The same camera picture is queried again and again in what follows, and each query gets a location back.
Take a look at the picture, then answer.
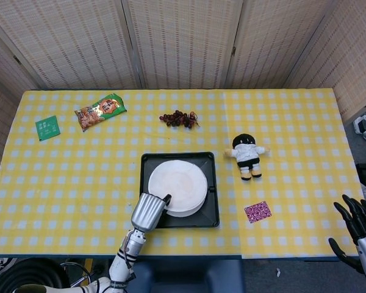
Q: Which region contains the small plush doll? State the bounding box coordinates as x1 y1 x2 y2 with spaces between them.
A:
223 133 271 183

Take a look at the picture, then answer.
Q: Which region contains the dark red grape bunch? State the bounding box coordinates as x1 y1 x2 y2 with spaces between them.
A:
159 110 200 130

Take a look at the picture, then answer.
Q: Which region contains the chrome stool ring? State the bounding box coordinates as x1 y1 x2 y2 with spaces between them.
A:
61 261 93 289

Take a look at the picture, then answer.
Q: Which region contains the black square plastic tray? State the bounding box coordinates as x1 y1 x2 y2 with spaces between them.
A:
138 151 221 230

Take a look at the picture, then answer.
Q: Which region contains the yellow white checked tablecloth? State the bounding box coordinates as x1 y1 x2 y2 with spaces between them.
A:
0 88 366 259

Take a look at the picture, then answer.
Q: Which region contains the dark blue chair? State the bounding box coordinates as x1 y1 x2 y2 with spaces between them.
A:
121 259 245 293

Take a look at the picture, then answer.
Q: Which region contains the purple patterned square packet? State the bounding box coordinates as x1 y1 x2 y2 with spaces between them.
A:
243 200 273 224

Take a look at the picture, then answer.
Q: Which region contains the orange green snack bag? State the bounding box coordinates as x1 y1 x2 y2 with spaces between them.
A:
74 93 128 132

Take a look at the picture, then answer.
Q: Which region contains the white power adapter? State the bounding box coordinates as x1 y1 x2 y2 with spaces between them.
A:
353 115 366 135

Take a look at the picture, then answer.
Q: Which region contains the woven folding screen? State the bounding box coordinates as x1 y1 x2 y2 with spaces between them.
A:
0 0 366 172

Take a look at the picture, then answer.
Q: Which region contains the green square packet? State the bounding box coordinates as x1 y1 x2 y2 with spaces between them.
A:
35 115 62 142

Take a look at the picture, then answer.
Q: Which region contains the black round base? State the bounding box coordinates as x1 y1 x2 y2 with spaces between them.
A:
0 258 71 293

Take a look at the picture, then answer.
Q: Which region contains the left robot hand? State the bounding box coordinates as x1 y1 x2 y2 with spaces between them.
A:
131 192 173 231

